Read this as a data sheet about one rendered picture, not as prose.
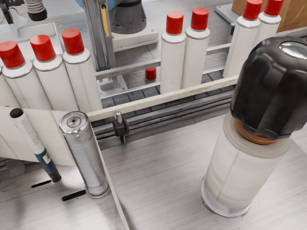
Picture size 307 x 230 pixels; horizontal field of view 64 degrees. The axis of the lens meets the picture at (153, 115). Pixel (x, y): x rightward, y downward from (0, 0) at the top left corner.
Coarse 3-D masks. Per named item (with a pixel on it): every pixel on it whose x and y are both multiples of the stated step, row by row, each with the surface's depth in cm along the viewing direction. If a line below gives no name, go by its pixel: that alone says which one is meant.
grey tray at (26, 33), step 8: (48, 24) 86; (0, 32) 82; (8, 32) 83; (24, 32) 85; (32, 32) 86; (40, 32) 87; (48, 32) 88; (56, 32) 82; (0, 40) 84; (8, 40) 85; (16, 40) 86; (24, 40) 87; (56, 40) 87; (24, 48) 84; (56, 48) 84; (24, 56) 81; (32, 56) 81; (0, 64) 78; (64, 64) 77
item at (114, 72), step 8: (280, 32) 67; (288, 32) 67; (296, 32) 67; (304, 32) 69; (208, 48) 61; (216, 48) 61; (224, 48) 62; (136, 64) 57; (144, 64) 57; (152, 64) 58; (160, 64) 58; (96, 72) 55; (104, 72) 55; (112, 72) 55; (120, 72) 56; (128, 72) 57
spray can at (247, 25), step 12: (252, 0) 52; (252, 12) 52; (240, 24) 54; (252, 24) 53; (240, 36) 55; (252, 36) 55; (240, 48) 57; (228, 60) 62; (240, 60) 60; (228, 72) 63
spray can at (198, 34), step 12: (192, 12) 48; (204, 12) 48; (192, 24) 50; (204, 24) 49; (192, 36) 50; (204, 36) 50; (192, 48) 52; (204, 48) 52; (192, 60) 54; (204, 60) 55; (192, 72) 57; (192, 84) 59
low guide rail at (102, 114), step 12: (204, 84) 59; (216, 84) 60; (228, 84) 62; (156, 96) 56; (168, 96) 57; (180, 96) 58; (108, 108) 54; (120, 108) 54; (132, 108) 55; (96, 120) 54
